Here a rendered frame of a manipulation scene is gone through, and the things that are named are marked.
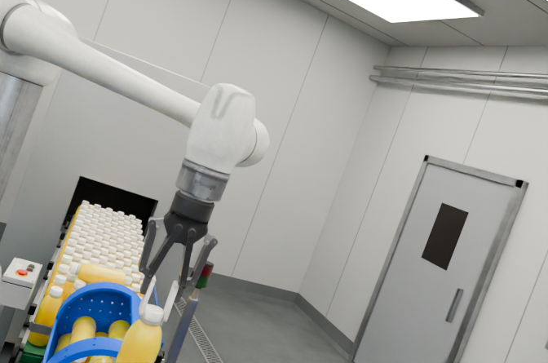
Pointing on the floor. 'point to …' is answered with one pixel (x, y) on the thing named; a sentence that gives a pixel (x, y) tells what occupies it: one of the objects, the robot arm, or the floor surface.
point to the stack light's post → (181, 330)
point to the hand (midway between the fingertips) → (158, 298)
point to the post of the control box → (6, 323)
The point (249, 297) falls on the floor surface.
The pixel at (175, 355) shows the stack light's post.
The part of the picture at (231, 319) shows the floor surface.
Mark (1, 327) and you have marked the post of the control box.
